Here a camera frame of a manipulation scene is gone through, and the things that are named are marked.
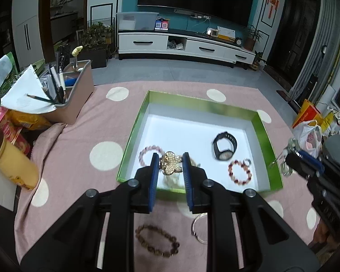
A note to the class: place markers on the pink organizer bin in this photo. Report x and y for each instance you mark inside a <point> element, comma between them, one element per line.
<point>79,90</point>

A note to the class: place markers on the pencil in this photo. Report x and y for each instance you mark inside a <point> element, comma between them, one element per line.
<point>39,98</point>

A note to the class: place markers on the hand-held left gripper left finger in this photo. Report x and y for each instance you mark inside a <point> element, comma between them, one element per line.
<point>154,181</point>

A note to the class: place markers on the silver bangle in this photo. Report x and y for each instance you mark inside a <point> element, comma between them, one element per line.
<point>193,229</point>

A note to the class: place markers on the yellow paper bag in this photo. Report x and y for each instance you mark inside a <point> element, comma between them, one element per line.
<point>304,113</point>

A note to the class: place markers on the black wrist watch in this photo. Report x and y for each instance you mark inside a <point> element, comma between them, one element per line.
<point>225,155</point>

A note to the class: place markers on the yellow bottle with brown lid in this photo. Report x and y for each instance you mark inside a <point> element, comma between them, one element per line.
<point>14,167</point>

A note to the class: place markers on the pink polka dot tablecloth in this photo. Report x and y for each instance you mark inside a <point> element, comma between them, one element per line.
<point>82,136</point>

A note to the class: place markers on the small potted plant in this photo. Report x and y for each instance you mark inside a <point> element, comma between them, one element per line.
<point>257,61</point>

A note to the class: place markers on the yellow and white box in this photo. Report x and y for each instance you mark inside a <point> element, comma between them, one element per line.
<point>226,33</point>

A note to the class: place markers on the white plastic shopping bag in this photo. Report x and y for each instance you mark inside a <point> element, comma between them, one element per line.
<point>306,138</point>

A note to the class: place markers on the leafy plants in black planter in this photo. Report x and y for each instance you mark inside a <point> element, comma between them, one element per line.
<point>97,42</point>

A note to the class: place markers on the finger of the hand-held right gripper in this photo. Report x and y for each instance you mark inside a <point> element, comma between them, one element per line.
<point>297,165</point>
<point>310,157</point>

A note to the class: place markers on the green and white bag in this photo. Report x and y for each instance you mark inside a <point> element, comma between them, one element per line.
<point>2,73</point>

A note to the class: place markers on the grey chair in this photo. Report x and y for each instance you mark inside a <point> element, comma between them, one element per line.
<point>335,144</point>

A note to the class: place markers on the white paper sheet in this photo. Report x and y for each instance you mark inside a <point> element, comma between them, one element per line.
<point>25,90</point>

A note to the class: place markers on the gold flower ornament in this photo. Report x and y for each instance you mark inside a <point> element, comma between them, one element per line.
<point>170,163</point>

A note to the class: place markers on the tall potted plant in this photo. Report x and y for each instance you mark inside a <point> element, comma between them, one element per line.
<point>250,38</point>

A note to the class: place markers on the white cabinet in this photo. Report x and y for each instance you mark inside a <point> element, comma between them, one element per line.
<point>27,25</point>

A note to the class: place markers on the green cardboard box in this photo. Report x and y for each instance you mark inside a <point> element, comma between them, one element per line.
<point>192,124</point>

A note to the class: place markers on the yellow-tipped stick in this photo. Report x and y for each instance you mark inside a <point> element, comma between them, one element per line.
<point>77,51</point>

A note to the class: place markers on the white tv stand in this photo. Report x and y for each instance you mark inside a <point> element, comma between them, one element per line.
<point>204,48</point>

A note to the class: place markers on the clear plastic storage box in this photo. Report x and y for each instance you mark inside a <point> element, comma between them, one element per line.
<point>136,21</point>

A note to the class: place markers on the black alarm clock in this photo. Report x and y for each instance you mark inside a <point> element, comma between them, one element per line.
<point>238,41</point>

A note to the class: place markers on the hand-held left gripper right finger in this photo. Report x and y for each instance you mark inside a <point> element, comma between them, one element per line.
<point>187,181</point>

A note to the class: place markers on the yellow snack packet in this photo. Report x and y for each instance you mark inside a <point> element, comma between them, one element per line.
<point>28,119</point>

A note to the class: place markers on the blue and red card stands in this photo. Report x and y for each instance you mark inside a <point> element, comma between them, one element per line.
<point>161,25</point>

